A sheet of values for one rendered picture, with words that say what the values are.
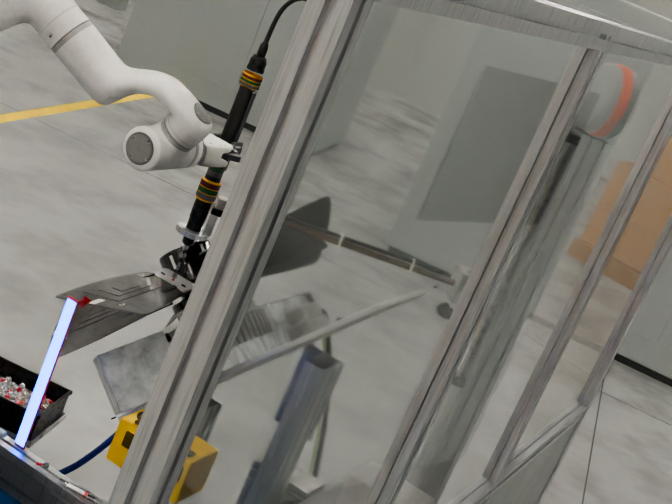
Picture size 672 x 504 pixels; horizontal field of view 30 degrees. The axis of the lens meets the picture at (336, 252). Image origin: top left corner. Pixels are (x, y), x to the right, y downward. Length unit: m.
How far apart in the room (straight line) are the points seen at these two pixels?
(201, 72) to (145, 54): 0.49
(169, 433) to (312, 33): 0.39
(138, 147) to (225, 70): 7.68
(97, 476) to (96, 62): 2.20
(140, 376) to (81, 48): 0.72
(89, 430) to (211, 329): 3.47
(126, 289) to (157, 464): 1.42
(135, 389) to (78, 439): 1.83
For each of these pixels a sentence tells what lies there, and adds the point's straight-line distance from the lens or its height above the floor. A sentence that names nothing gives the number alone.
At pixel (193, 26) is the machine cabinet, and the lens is 10.09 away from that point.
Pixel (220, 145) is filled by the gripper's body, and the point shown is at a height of 1.53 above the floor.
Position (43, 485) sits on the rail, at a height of 0.84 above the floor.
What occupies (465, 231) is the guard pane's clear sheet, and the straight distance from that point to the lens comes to 1.72.
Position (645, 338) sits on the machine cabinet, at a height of 0.22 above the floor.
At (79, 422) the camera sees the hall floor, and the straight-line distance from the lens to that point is 4.61.
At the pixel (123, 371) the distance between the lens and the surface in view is 2.68.
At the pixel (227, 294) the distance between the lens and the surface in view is 1.12.
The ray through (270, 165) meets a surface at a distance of 1.08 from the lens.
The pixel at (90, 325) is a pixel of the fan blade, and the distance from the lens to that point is 2.84.
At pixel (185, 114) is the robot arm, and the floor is 1.59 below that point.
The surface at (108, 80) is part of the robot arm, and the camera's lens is 2.37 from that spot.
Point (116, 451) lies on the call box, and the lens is 2.34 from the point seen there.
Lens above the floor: 2.10
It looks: 16 degrees down
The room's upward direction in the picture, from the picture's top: 23 degrees clockwise
